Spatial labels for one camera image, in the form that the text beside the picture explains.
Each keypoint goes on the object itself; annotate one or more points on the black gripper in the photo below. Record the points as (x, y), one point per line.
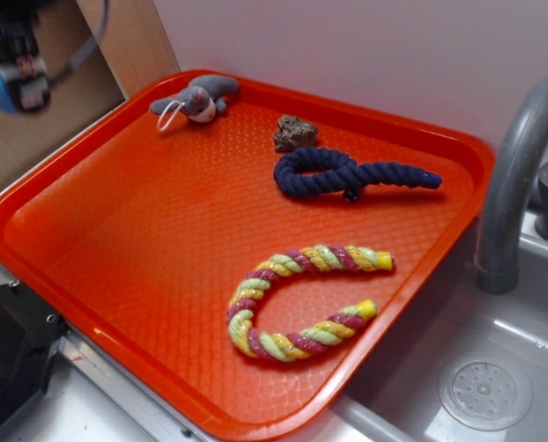
(21, 65)

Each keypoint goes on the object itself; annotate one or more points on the cardboard panel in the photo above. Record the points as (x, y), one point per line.
(97, 54)

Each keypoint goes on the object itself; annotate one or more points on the grey plush mouse toy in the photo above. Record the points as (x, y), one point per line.
(201, 101)

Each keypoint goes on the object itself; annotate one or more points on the brown rock lump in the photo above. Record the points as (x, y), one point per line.
(293, 133)

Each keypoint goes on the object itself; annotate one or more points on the red plastic tray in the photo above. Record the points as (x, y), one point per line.
(139, 238)

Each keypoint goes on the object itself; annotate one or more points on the grey sink faucet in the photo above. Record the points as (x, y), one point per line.
(521, 170)

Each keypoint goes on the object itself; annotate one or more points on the grey toy sink basin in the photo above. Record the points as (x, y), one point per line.
(460, 364)

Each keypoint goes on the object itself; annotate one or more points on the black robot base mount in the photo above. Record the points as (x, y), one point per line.
(30, 331)

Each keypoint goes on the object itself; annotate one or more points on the dark blue rope toy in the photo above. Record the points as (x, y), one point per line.
(314, 171)

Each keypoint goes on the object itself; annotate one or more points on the multicolour twisted rope toy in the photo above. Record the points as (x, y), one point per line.
(322, 335)

